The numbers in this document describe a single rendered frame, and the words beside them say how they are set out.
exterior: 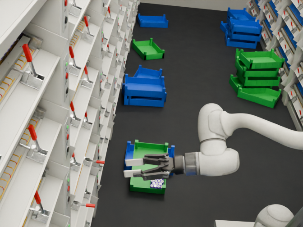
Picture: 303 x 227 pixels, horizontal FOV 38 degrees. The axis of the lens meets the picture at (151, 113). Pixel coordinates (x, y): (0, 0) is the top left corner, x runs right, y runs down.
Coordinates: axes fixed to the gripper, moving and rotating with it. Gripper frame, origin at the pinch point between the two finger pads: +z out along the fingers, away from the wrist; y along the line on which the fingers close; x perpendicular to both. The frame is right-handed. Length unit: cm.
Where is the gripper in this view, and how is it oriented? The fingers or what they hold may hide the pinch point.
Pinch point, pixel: (132, 167)
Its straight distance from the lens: 174.1
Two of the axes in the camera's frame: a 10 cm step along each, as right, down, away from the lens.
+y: 0.4, -5.3, 8.5
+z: -9.9, 0.8, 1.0
